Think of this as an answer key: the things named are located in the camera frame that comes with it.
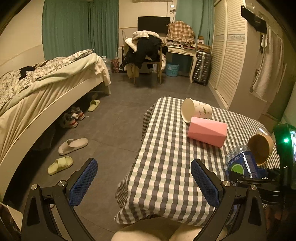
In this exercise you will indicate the green phone device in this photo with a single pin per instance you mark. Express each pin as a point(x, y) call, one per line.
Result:
point(285, 145)

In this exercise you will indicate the dark ribbed suitcase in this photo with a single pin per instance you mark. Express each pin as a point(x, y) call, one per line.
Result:
point(202, 68)

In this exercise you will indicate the hanging white towel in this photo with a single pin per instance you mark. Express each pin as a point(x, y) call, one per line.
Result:
point(267, 81)

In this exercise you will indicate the green slipper near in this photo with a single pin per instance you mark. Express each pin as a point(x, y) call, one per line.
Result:
point(59, 165)

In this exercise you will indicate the wooden chair with clothes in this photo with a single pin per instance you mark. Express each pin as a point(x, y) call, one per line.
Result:
point(144, 47)

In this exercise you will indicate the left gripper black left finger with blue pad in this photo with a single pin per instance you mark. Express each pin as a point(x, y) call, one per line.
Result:
point(38, 221)

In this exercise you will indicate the clear water jug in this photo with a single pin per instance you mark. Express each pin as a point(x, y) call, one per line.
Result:
point(108, 64)

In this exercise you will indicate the green slipper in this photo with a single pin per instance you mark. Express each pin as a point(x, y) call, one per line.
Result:
point(93, 105)
point(59, 165)

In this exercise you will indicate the sneaker with red trim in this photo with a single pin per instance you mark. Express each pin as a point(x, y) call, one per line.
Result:
point(68, 121)

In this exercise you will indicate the black monitor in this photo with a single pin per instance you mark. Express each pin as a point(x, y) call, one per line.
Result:
point(157, 24)

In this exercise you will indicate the person's knees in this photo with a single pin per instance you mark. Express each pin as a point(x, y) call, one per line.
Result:
point(158, 228)

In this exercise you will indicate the white slipper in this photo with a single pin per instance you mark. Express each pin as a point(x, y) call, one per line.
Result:
point(72, 145)

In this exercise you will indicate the plaid cloth cover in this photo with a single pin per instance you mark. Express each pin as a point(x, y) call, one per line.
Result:
point(180, 32)

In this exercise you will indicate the brown paper cup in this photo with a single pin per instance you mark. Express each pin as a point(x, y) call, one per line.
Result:
point(261, 146)

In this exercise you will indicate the bed with beige bedding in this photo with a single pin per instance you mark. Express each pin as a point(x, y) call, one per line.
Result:
point(33, 97)

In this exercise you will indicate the checkered tablecloth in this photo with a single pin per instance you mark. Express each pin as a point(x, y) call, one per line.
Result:
point(160, 181)

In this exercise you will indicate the blue clear plastic cup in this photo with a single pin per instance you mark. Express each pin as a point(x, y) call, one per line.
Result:
point(241, 160)

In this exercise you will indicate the green curtain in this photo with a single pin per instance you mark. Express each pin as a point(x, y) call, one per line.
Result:
point(199, 15)
point(72, 26)

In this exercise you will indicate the green slipper far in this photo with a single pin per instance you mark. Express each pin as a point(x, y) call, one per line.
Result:
point(93, 105)

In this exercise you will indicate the clear glass cup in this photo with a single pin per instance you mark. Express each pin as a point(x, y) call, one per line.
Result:
point(263, 131)

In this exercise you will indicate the white louvered wardrobe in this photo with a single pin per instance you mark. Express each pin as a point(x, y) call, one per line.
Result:
point(234, 52)

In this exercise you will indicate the white desk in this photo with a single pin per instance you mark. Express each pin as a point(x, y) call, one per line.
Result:
point(187, 52)

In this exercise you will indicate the blue plastic basket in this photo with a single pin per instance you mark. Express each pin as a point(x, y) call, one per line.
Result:
point(172, 69)

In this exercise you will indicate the white floral paper cup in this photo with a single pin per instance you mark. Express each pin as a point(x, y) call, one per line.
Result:
point(193, 108)

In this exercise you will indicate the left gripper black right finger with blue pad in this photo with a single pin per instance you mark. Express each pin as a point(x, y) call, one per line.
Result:
point(240, 205)

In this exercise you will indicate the pink faceted cup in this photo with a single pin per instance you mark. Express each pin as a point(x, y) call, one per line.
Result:
point(208, 131)

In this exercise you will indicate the green curtain left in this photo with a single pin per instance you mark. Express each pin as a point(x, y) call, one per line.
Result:
point(72, 26)

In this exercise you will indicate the green curtain right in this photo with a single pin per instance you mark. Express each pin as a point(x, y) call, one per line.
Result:
point(199, 15)

